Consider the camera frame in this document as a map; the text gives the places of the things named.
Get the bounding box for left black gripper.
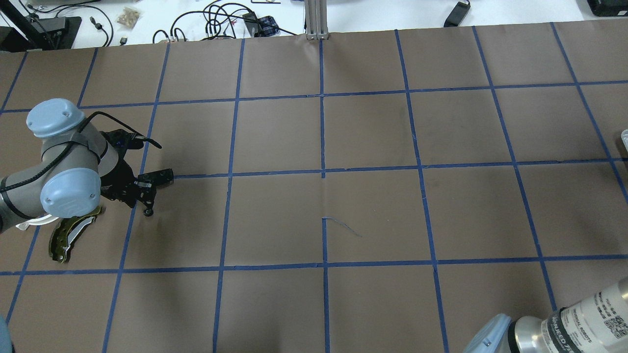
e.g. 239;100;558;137
101;129;174;217

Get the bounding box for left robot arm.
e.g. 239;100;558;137
0;98;174;232

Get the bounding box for green brake shoe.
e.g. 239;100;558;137
49;205;103;263

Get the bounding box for white curved plastic part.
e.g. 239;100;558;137
15;214;59;231

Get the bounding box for bag of small parts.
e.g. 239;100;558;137
116;7;141;29

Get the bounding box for black monitor stand base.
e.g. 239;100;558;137
25;16;82;50

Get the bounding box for black power adapter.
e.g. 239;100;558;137
443;0;471;27

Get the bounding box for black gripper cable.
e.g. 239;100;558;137
0;111;162;193

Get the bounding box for aluminium frame post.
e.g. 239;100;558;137
303;0;329;41

